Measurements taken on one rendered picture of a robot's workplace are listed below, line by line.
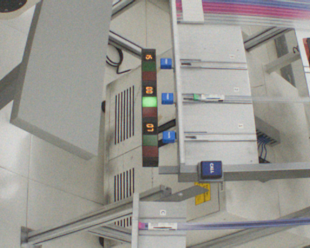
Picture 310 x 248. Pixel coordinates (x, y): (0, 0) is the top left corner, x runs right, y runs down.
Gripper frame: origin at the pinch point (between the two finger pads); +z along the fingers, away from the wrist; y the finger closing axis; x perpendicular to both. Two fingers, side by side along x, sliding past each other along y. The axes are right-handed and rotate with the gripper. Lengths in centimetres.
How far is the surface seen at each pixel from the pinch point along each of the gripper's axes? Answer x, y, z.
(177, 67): 35.2, 8.3, 10.4
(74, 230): 66, -25, 45
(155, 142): 41.3, -11.8, 13.3
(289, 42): -58, 161, 193
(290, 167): 7.1, -20.3, 12.6
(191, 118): 32.0, -5.6, 12.8
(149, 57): 42.6, 13.8, 13.2
